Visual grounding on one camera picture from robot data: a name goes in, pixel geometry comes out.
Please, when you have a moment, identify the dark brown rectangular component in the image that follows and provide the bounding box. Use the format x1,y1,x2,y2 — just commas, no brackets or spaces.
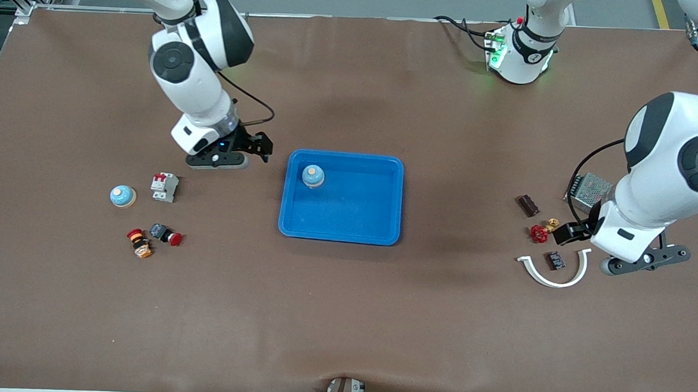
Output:
515,194,541,218

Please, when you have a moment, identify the blue call bell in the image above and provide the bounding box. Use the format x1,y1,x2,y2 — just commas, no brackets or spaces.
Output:
301,163,327,189
109,184,138,209

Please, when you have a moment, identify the metal mesh power supply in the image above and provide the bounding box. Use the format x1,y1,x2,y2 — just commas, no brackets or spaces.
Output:
565,171,615,218

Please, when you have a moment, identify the white curved pipe clamp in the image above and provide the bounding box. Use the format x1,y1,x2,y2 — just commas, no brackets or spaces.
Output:
515,244,594,291

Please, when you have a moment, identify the red mushroom button black body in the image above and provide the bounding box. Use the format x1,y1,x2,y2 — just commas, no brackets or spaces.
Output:
148,223,184,248

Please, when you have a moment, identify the blue plastic tray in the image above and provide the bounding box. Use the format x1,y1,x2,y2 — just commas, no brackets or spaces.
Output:
277,149,406,247

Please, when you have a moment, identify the red emergency button orange body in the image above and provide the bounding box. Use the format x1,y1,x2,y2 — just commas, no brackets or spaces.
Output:
125,228,156,260

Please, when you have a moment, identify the brown table cover mat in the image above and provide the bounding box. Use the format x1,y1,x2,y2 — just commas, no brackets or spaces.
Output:
0,0,698,392

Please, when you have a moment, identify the brass valve red handle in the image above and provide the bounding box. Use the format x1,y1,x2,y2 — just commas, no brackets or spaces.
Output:
529,217,560,245

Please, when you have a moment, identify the white circuit breaker red switch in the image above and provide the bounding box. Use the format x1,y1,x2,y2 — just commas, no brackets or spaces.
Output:
149,172,180,203

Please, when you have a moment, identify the black left base cable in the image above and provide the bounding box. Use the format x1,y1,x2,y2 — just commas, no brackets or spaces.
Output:
432,14,502,54

